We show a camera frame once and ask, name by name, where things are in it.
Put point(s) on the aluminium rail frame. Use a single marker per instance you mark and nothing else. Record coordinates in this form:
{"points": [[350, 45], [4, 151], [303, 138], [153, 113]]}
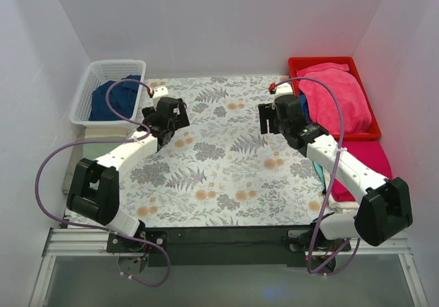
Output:
{"points": [[88, 242]]}

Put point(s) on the red plastic bin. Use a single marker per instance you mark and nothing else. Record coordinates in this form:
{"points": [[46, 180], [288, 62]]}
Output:
{"points": [[299, 63]]}

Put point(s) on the cream folded t shirt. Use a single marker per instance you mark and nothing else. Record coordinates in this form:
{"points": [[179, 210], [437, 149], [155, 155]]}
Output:
{"points": [[342, 206]]}

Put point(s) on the teal folded t shirt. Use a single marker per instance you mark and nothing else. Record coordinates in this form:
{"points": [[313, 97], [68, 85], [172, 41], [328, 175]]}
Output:
{"points": [[323, 177]]}

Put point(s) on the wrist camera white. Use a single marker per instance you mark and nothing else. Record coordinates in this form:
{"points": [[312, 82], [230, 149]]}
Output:
{"points": [[281, 89], [159, 91]]}

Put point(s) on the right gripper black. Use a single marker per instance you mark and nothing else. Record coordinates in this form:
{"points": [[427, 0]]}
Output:
{"points": [[265, 118]]}

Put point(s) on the green folded cloth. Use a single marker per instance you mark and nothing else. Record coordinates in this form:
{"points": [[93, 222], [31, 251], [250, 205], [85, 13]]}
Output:
{"points": [[92, 151]]}

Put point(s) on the pink towel in bin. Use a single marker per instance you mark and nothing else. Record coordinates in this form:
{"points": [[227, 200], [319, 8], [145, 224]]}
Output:
{"points": [[336, 98]]}

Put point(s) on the magenta folded t shirt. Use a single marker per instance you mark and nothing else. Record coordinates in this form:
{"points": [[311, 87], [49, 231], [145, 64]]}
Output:
{"points": [[369, 153]]}

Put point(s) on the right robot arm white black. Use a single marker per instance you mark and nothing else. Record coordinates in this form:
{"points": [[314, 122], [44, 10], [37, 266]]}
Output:
{"points": [[384, 203]]}

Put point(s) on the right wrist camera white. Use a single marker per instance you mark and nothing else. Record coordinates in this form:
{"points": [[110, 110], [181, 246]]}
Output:
{"points": [[281, 89]]}

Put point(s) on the blue cloth in bin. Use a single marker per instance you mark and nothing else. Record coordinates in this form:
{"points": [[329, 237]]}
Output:
{"points": [[305, 107]]}

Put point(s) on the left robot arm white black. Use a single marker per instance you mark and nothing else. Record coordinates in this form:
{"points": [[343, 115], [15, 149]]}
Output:
{"points": [[94, 191]]}

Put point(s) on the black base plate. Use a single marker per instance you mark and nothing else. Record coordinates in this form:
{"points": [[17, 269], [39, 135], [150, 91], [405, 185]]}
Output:
{"points": [[285, 245]]}

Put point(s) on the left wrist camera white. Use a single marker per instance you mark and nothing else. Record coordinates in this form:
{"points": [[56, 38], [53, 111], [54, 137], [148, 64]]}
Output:
{"points": [[159, 91]]}

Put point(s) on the navy blue t shirt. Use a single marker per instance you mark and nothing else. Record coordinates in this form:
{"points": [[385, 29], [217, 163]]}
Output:
{"points": [[122, 98]]}

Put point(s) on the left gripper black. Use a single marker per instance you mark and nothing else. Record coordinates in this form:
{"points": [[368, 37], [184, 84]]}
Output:
{"points": [[182, 116]]}

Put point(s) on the floral table cloth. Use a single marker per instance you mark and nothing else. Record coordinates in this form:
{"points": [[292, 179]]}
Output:
{"points": [[221, 170]]}

